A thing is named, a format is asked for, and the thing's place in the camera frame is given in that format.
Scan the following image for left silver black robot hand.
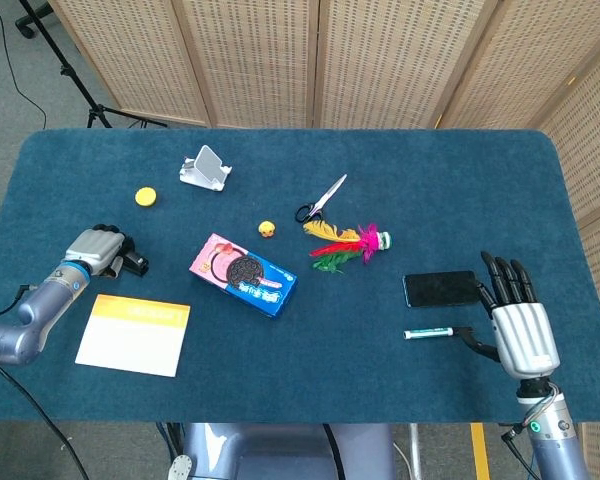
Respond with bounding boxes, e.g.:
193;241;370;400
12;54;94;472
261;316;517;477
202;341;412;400
62;223;136;278

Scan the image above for green and white marker pen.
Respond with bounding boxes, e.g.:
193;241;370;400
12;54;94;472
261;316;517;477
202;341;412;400
403;326;454;341

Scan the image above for silver-blue robot torso base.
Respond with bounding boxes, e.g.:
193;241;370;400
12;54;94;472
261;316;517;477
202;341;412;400
167;422;396;480

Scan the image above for colourful feather shuttlecock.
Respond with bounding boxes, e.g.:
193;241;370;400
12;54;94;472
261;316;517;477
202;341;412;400
302;220;394;275

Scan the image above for blue table cloth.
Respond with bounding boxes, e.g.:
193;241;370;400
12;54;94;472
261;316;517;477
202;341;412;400
0;128;600;424

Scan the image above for thin black floor cable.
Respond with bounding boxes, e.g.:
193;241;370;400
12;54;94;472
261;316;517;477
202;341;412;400
0;0;48;130

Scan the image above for wicker folding screen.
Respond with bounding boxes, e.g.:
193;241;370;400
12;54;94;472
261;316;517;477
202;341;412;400
47;0;600;480

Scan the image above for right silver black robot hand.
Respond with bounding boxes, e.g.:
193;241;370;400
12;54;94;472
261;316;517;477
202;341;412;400
453;250;561;379

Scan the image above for metal table leg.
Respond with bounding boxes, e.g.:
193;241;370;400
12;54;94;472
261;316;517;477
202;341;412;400
408;423;425;480

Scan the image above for yellow white notepad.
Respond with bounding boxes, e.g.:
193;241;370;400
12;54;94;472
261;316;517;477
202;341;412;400
74;293;192;378

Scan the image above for blue Oreo cookie box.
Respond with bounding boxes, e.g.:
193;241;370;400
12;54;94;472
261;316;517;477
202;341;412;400
188;232;299;319

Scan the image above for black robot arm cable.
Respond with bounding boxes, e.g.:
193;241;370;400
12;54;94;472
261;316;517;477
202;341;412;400
0;357;90;480

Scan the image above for black tripod stand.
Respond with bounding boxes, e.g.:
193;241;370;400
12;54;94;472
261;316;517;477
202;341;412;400
15;0;169;130

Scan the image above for black-handled scissors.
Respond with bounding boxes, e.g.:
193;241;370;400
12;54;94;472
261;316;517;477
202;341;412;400
294;173;349;224

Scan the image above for white folding phone stand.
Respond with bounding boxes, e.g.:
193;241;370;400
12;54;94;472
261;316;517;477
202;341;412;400
178;144;233;193

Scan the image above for black smartphone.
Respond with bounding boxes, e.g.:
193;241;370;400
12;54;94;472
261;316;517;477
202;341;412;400
402;270;483;309

